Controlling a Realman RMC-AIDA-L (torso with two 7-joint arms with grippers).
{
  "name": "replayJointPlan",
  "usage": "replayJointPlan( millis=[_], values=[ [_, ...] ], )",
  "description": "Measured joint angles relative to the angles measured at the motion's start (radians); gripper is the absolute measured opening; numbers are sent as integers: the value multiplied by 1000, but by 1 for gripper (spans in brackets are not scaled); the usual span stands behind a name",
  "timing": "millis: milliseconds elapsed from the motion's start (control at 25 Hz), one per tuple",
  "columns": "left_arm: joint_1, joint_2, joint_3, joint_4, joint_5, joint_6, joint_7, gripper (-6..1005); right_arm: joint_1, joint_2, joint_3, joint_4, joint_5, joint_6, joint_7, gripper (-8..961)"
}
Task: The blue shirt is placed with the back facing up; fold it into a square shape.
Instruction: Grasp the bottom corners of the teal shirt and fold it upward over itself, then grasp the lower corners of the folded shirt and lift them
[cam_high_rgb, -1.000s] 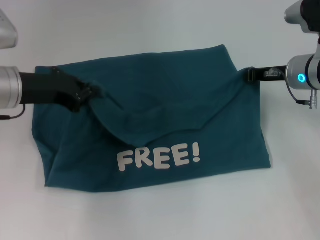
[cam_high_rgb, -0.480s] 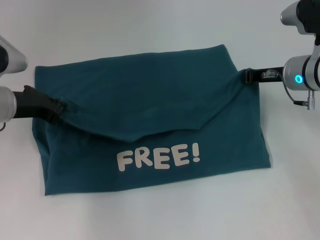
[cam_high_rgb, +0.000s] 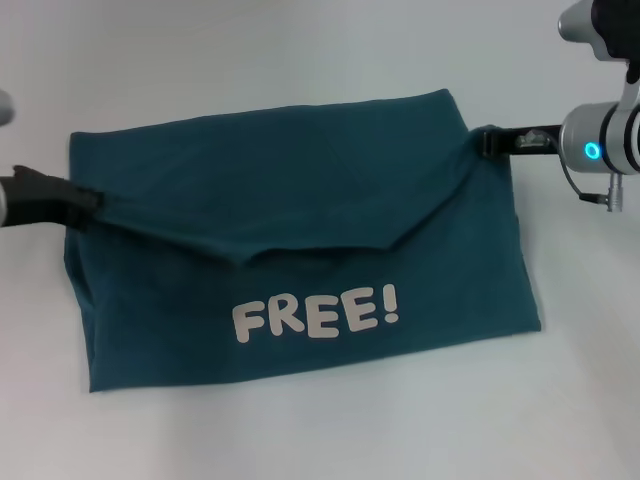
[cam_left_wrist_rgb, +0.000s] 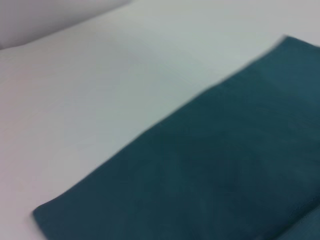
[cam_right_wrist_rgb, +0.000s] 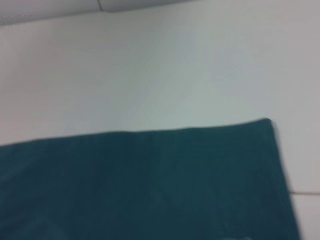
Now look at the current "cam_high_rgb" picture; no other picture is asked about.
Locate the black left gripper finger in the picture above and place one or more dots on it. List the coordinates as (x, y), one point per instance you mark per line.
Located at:
(91, 197)
(82, 219)

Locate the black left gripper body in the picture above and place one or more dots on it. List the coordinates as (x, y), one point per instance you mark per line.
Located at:
(40, 197)

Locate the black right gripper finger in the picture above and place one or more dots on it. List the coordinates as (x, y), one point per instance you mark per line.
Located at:
(491, 145)

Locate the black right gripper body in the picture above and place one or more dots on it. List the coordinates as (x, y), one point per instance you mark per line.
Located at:
(532, 141)

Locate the teal blue t-shirt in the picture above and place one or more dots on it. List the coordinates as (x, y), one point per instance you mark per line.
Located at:
(310, 200)

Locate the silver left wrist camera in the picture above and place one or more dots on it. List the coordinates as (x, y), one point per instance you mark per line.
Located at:
(6, 107)

